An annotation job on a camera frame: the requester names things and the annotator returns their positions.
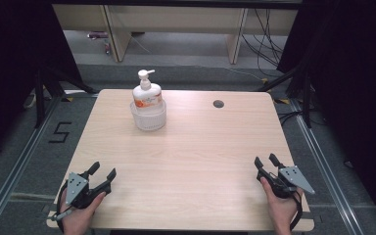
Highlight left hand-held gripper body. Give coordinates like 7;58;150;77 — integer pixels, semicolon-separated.
64;171;113;210

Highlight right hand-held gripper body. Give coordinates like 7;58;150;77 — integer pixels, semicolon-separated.
256;165;316;200

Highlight clear plastic container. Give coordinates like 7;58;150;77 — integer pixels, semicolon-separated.
129;99;167;132

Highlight white pump bottle orange label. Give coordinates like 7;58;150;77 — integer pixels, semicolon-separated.
131;69;164;115

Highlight person's left hand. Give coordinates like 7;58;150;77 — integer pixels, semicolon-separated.
60;190;107;235

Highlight person's right hand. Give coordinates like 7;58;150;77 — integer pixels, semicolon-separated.
259;176;305;235

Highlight black metal stand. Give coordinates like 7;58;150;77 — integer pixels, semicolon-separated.
256;62;313;129
33;67;100;129

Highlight black curtain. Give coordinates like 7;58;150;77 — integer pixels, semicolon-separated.
0;0;83;165
276;0;376;226

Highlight beige desk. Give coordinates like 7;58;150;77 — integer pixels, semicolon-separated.
52;3;303;65

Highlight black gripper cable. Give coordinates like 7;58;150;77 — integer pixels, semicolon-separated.
288;191;306;231
50;180;74;233

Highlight metal floor rail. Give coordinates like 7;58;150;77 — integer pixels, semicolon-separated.
0;94;64;235
289;99;367;235

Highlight yellow floor cable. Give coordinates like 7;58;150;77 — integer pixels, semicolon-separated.
224;67;270;83

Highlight black power cable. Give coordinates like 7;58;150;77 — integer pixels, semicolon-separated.
241;9;285;67
257;9;279;68

